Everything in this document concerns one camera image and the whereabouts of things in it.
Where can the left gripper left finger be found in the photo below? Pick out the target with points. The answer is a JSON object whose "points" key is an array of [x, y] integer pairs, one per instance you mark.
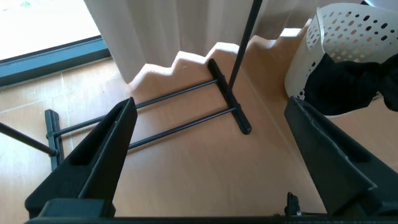
{"points": [[102, 161]]}

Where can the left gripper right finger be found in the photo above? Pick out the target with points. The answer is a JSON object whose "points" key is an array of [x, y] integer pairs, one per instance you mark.
{"points": [[335, 168]]}

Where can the window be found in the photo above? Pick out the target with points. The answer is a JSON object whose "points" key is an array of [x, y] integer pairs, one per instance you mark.
{"points": [[46, 59]]}

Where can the black clothes rack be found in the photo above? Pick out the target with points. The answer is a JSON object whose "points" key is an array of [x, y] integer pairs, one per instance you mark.
{"points": [[228, 93]]}

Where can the beige curtain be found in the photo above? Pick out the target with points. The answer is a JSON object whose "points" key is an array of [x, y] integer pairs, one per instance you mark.
{"points": [[186, 28]]}

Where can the white laundry basket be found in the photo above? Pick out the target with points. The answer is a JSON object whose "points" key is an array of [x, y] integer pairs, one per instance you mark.
{"points": [[345, 34]]}

